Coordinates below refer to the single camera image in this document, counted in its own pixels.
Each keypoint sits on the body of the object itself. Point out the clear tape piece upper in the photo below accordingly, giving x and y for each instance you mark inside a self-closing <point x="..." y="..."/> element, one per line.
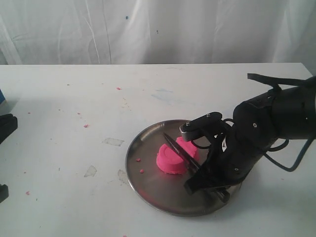
<point x="113" y="142"/>

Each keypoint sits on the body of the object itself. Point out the clear tape piece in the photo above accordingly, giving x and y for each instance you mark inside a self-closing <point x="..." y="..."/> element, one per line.
<point x="91" y="172"/>
<point x="113" y="142"/>

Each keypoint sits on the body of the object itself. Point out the pink play dough lump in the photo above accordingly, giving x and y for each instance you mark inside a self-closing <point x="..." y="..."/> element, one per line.
<point x="169" y="162"/>

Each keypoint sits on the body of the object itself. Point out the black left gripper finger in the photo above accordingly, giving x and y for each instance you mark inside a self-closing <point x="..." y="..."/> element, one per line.
<point x="8" y="124"/>
<point x="3" y="192"/>

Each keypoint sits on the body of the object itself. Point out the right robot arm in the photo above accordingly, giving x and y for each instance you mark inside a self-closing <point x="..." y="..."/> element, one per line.
<point x="297" y="116"/>

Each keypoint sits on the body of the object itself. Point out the round stainless steel plate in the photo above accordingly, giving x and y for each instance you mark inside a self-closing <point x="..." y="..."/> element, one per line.
<point x="165" y="192"/>

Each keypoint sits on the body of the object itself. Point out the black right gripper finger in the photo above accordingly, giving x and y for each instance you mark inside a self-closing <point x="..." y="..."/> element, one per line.
<point x="209" y="175"/>
<point x="223" y="194"/>

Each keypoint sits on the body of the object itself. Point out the blue Motion Sand box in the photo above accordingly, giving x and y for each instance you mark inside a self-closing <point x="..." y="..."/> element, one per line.
<point x="2" y="98"/>

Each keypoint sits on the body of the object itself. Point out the black knife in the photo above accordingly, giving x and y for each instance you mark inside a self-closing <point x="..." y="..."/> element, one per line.
<point x="192" y="165"/>

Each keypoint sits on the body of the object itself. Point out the clear tape piece lower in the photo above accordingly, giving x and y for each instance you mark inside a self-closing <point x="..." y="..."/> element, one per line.
<point x="91" y="172"/>

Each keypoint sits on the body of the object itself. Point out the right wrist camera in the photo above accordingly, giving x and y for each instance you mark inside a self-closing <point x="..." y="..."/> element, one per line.
<point x="192" y="130"/>

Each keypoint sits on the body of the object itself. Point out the white backdrop sheet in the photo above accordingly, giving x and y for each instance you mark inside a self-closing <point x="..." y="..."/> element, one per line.
<point x="157" y="31"/>

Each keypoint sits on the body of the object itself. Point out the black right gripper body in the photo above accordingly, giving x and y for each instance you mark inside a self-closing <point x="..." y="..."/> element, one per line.
<point x="236" y="149"/>

